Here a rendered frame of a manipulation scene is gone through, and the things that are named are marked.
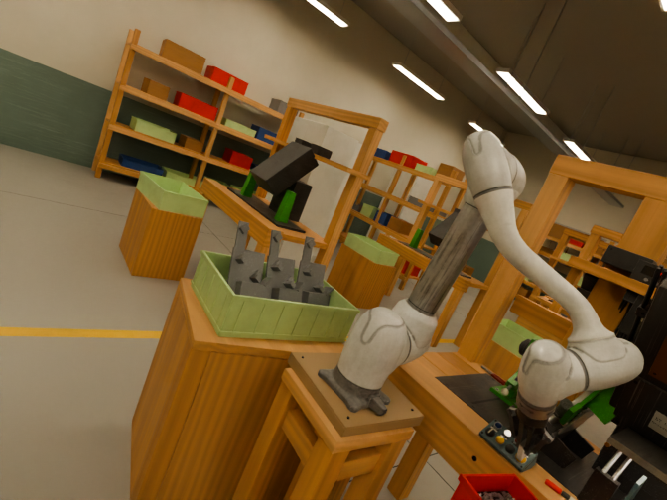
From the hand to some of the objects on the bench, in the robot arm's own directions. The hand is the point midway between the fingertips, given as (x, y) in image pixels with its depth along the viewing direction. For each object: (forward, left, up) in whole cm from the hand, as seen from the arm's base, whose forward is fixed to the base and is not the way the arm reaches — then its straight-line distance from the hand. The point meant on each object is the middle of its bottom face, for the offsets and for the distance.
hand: (523, 450), depth 112 cm
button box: (+6, +5, -10) cm, 12 cm away
